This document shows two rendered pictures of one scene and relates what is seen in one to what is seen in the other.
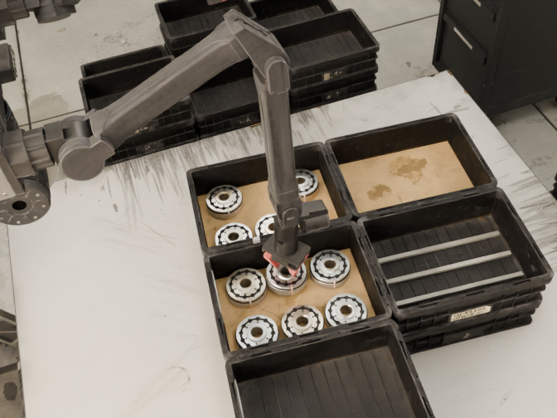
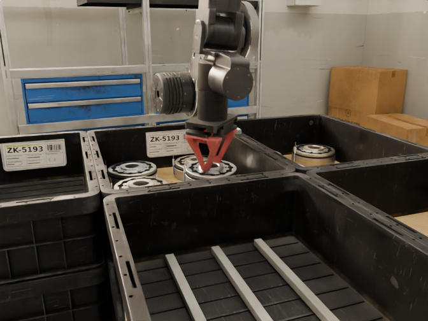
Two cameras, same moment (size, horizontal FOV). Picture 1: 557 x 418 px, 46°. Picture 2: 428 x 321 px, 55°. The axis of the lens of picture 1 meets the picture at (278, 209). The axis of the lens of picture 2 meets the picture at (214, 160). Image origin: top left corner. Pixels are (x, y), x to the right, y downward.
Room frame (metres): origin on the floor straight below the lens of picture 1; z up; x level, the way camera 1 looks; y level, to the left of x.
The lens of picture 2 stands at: (0.82, -0.76, 1.13)
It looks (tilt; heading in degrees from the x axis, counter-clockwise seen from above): 17 degrees down; 80
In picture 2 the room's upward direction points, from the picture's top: straight up
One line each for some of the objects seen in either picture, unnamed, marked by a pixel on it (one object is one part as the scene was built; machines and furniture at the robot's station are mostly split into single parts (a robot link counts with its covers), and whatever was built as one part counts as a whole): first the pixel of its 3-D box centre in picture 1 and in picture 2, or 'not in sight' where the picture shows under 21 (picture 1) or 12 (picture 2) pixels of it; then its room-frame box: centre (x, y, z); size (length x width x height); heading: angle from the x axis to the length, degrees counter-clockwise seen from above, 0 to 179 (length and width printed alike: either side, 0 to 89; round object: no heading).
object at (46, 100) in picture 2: not in sight; (88, 121); (0.49, 1.89, 0.60); 0.72 x 0.03 x 0.56; 15
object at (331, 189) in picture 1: (268, 207); (311, 162); (1.17, 0.03, 0.87); 0.40 x 0.30 x 0.11; 99
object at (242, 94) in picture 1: (237, 114); not in sight; (2.19, 0.14, 0.31); 0.40 x 0.30 x 0.34; 105
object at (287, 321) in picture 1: (302, 323); (141, 186); (0.81, -0.03, 0.86); 0.10 x 0.10 x 0.01
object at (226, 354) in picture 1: (293, 286); (175, 153); (0.88, -0.02, 0.92); 0.40 x 0.30 x 0.02; 99
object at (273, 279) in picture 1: (286, 272); (211, 169); (0.95, 0.00, 0.88); 0.10 x 0.10 x 0.01
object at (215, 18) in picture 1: (211, 51); not in sight; (2.57, 0.24, 0.37); 0.40 x 0.30 x 0.45; 105
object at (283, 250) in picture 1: (286, 242); (212, 108); (0.95, -0.01, 1.00); 0.10 x 0.07 x 0.07; 54
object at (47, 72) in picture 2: not in sight; (146, 68); (0.87, 2.02, 0.91); 1.70 x 0.10 x 0.05; 15
